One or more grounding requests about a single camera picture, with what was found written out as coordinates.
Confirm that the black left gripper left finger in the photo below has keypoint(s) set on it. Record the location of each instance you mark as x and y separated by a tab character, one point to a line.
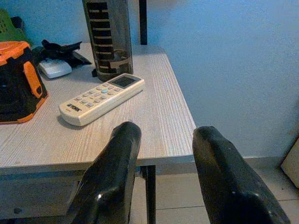
112	177

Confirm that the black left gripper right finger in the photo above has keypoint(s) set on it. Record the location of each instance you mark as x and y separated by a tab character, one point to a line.
229	186

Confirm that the black metal desk leg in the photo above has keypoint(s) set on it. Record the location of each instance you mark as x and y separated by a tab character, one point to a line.
143	21
150	193

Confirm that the beige box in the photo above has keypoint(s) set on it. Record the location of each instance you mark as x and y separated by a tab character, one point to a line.
292	163

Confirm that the white air conditioner remote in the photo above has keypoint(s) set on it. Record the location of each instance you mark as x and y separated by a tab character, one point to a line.
100	100

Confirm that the small white device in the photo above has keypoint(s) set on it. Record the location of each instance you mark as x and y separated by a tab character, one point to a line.
54	68

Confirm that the orange and black tool case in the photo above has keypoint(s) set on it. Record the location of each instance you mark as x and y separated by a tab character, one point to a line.
18	88

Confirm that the green plastic basket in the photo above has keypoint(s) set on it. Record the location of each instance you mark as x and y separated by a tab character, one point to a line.
9	28

